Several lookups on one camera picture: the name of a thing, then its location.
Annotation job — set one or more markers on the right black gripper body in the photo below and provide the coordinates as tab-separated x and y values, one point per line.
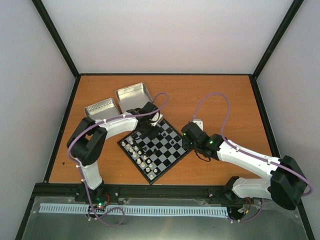
186	144

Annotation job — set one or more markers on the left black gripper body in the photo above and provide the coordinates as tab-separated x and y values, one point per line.
149	133

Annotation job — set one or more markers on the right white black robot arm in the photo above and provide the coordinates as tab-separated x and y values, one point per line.
279	179

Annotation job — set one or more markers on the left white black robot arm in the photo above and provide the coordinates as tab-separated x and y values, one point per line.
86	143

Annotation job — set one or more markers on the black and silver chessboard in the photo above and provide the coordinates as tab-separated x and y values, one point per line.
159	151

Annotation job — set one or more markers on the gold metal tin base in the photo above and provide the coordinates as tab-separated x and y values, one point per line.
133	96

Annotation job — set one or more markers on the black aluminium frame rail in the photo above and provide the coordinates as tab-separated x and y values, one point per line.
114	192

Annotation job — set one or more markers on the light blue slotted cable duct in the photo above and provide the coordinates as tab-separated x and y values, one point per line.
137	210

